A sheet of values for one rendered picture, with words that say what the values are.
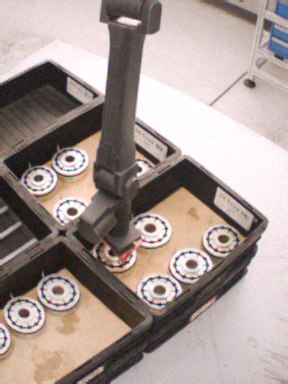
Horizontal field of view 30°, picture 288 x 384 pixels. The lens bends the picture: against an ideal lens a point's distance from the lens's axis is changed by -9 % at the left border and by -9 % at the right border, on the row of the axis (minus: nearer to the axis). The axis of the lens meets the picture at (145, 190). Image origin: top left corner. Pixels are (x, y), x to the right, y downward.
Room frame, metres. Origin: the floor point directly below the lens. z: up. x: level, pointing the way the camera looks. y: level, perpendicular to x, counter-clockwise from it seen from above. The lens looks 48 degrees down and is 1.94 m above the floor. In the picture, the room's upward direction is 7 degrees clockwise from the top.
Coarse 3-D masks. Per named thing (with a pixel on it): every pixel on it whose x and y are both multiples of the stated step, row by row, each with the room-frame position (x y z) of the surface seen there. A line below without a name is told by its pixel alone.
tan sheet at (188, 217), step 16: (176, 192) 1.02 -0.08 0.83; (160, 208) 0.96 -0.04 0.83; (176, 208) 0.97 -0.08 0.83; (192, 208) 0.97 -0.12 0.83; (208, 208) 0.98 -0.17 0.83; (176, 224) 0.91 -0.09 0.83; (192, 224) 0.92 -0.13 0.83; (176, 240) 0.86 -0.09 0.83; (192, 240) 0.87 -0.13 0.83; (112, 256) 0.79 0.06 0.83; (144, 256) 0.81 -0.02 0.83; (160, 256) 0.81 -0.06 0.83; (144, 272) 0.76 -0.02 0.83; (160, 272) 0.76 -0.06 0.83
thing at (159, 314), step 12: (180, 156) 1.05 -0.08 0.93; (168, 168) 1.00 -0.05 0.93; (204, 168) 1.02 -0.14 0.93; (144, 180) 0.95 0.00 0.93; (216, 180) 0.98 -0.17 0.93; (228, 192) 0.95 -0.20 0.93; (264, 216) 0.89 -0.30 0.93; (72, 228) 0.78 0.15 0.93; (264, 228) 0.85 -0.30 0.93; (72, 240) 0.75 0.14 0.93; (252, 240) 0.81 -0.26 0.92; (84, 252) 0.72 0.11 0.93; (240, 252) 0.78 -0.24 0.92; (96, 264) 0.69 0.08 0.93; (216, 264) 0.73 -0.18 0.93; (228, 264) 0.75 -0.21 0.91; (108, 276) 0.67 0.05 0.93; (204, 276) 0.69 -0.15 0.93; (120, 288) 0.64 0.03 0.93; (192, 288) 0.66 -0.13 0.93; (180, 300) 0.63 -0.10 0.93; (156, 312) 0.59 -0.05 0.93; (168, 312) 0.60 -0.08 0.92
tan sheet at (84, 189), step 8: (96, 136) 1.19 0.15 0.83; (80, 144) 1.16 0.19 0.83; (88, 144) 1.16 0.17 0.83; (96, 144) 1.16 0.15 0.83; (88, 152) 1.13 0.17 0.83; (136, 152) 1.15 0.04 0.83; (88, 176) 1.04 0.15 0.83; (64, 184) 1.00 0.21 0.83; (72, 184) 1.00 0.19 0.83; (80, 184) 1.01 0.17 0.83; (88, 184) 1.01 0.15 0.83; (56, 192) 0.97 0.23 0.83; (64, 192) 0.97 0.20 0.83; (72, 192) 0.98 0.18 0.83; (80, 192) 0.98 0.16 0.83; (88, 192) 0.98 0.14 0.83; (48, 200) 0.94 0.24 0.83; (56, 200) 0.94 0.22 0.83; (88, 200) 0.96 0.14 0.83; (48, 208) 0.91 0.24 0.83
